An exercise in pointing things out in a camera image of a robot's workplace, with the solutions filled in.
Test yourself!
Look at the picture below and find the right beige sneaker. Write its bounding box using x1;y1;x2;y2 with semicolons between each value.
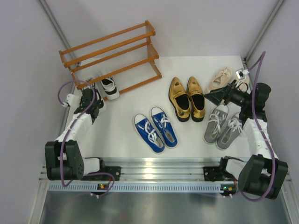
235;74;249;92

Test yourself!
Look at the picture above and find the left beige sneaker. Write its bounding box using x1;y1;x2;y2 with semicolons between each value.
206;66;235;93

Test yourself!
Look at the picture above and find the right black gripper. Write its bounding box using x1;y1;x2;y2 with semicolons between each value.
204;79;252;107

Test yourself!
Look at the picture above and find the perforated grey cable tray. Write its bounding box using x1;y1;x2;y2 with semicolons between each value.
48;182;234;193

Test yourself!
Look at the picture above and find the right grey canvas sneaker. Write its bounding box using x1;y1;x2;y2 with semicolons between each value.
216;112;244;150

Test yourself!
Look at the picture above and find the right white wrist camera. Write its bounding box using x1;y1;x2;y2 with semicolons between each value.
235;69;249;81

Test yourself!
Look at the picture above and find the left blue canvas sneaker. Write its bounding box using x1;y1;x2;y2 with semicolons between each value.
134;114;165;154

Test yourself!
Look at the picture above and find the right blue canvas sneaker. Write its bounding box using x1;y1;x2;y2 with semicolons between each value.
150;107;178;148

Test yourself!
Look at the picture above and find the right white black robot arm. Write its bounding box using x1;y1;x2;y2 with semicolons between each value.
204;82;288;201

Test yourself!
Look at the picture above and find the orange wooden shoe shelf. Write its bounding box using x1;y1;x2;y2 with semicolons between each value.
59;20;162;94

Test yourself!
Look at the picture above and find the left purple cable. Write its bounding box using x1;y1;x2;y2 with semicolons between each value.
57;80;116;199

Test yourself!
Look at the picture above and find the gold loafer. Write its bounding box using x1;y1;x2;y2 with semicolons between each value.
187;76;206;122
168;77;191;122

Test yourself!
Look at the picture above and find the black white sneaker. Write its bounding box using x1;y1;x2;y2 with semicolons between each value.
92;83;107;113
100;77;120;100

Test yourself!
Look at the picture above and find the beige sneaker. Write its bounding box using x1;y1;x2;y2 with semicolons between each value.
235;74;249;92
206;66;235;93

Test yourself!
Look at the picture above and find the grey canvas sneaker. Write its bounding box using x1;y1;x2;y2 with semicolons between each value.
216;112;244;150
204;104;229;144

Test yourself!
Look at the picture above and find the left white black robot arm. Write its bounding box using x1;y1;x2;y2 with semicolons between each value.
45;87;107;180

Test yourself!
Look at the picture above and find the left grey canvas sneaker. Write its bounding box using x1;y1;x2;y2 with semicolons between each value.
204;104;229;144

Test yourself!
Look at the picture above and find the blue canvas sneaker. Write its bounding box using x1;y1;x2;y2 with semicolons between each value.
134;114;165;154
150;107;178;148

